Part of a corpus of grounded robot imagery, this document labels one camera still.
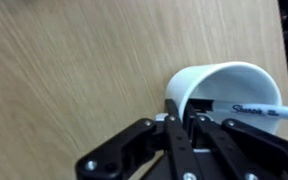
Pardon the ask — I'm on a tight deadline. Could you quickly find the Sharpie marker pen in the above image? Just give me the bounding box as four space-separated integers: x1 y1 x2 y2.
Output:
189 99 288 120

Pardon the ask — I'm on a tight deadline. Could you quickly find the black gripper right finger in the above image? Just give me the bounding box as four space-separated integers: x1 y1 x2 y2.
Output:
183 102 197 124

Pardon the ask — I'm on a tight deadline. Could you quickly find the white cup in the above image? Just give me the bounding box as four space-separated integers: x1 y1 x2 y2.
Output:
165 61 283 135

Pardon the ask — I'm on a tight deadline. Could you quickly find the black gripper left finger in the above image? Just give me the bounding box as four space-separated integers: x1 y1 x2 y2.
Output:
164 99 180 120

